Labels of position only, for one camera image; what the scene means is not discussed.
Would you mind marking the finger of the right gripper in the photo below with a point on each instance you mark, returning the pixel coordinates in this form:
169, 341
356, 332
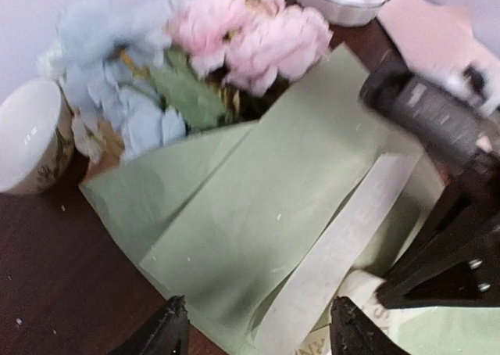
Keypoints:
460, 268

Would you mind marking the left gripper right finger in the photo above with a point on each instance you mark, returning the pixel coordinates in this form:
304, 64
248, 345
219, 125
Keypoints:
353, 333

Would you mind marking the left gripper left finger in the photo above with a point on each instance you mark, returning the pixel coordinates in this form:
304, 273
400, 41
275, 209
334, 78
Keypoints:
165, 332

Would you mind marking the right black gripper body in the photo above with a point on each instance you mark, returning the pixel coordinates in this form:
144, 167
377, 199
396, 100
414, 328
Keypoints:
476, 214

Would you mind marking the beige printed ribbon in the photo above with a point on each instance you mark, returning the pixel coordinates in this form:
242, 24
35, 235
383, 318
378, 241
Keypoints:
313, 283

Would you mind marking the green wrapping paper sheet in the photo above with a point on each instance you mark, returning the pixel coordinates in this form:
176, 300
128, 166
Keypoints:
224, 217

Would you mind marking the blue fake flower stem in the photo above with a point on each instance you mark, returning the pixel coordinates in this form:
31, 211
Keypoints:
101, 58

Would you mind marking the pink carnation fake flower stem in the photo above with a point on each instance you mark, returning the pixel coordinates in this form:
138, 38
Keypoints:
257, 41

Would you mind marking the pink wrapping paper sheet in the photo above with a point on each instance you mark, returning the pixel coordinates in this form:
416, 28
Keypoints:
431, 37

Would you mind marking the white patterned ceramic bowl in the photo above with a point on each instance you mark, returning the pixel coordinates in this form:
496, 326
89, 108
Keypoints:
36, 138

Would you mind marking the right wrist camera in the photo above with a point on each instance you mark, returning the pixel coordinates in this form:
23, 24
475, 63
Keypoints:
448, 124

